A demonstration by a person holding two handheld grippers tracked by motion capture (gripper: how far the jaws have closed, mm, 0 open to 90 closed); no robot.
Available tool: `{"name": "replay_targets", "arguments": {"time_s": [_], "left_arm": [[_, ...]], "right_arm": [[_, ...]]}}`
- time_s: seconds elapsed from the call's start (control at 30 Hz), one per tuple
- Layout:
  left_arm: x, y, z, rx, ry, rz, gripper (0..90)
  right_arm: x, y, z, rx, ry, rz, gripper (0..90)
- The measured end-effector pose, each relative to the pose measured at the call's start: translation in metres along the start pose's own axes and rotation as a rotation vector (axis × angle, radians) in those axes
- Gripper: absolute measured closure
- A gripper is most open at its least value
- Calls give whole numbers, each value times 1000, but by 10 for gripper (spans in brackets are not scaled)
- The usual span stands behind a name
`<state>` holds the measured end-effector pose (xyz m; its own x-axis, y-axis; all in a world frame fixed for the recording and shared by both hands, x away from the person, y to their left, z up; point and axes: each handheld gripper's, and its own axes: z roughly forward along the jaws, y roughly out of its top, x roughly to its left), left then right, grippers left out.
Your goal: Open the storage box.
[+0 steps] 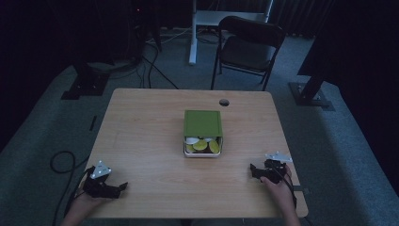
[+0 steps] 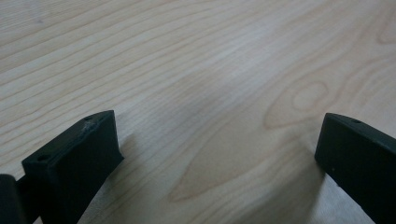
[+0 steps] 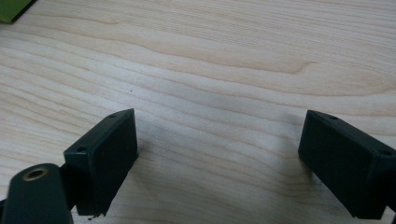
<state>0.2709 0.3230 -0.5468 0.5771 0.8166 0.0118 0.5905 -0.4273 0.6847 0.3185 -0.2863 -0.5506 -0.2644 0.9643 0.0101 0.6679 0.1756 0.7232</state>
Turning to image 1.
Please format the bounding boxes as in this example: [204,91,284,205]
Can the white floor cable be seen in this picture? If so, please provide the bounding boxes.
[146,26,193,45]

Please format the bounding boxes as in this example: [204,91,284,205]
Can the black floor cables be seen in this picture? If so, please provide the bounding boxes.
[109,40,181,90]

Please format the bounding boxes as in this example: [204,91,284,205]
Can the person's left hand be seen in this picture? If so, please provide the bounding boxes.
[71,189,106,218]

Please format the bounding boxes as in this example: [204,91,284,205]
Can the pile of yellow white capsules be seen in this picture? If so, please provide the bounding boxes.
[185,137,221,154]

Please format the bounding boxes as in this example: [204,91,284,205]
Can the green box lid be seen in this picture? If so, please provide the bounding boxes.
[183,109,224,139]

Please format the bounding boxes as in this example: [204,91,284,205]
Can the tray of yellow capsules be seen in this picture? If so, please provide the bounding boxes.
[183,136,224,159]

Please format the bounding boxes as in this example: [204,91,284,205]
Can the dark equipment rack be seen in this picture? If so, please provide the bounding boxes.
[123,0,164,65]

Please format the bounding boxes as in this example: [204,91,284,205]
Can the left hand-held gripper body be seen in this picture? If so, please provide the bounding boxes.
[82,159,122,200]

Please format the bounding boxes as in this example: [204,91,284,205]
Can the white desk frame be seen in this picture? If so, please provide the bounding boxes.
[187,0,275,66]

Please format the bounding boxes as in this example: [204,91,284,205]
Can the person's right hand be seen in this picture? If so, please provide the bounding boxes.
[259,165,294,211]

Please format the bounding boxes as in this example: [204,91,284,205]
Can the black stand with square base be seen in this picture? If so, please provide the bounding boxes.
[60,59,111,101]

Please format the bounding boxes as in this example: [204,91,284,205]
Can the black folding chair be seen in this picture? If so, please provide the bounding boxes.
[210,15,287,92]

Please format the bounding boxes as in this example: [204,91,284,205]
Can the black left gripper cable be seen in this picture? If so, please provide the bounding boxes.
[49,150,96,226]

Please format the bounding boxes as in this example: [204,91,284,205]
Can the small black floor strip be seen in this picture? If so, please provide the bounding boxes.
[88,115,99,133]

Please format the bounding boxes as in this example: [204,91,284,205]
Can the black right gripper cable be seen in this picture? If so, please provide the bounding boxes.
[270,163,298,209]

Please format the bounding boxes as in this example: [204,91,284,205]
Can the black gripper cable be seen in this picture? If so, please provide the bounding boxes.
[270,163,298,209]
[49,150,96,226]

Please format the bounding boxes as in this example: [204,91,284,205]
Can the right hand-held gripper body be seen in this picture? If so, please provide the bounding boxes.
[259,151,294,185]

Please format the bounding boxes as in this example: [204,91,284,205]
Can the black slanted stand with base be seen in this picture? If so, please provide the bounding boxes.
[288,27,336,112]

